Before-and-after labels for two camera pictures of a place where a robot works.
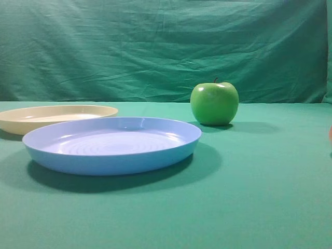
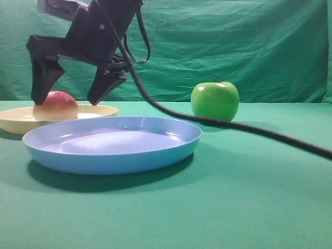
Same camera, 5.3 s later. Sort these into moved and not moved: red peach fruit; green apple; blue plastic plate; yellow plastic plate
Moved: red peach fruit
Not moved: yellow plastic plate; blue plastic plate; green apple
